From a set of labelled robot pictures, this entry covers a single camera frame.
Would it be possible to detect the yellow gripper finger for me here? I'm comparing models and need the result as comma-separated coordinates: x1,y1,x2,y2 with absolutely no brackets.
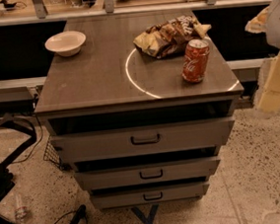
245,8,269,34
256,52,280,112

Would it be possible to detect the red coke can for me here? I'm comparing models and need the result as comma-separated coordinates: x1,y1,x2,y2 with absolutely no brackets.
182,39,210,83

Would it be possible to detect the white paper bowl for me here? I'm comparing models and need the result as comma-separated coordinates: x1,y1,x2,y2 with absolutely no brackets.
45,31,86,57

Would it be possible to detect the crumpled brown chip bag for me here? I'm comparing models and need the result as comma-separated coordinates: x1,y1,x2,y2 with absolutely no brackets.
133,15,211,59

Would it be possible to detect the top grey drawer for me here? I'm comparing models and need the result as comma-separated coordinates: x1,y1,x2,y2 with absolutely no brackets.
50,117,234,163

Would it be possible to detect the grey drawer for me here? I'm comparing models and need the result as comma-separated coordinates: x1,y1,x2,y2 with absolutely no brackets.
75,156,220,190
50,117,234,163
90,182,209,209

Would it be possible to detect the grey drawer cabinet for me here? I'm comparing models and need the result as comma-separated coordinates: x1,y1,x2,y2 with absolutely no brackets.
35,11,243,196

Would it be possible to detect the middle grey drawer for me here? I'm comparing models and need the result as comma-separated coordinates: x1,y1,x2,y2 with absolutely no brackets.
75,156,220,190

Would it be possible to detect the bottom grey drawer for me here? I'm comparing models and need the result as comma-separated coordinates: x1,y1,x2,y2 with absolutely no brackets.
90,182,209,209

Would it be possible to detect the clear cup on floor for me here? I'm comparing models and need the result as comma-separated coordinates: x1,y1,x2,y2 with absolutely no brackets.
14,193,28,224

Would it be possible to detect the black wire basket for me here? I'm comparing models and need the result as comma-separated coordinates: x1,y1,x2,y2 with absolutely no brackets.
43,138,66,171

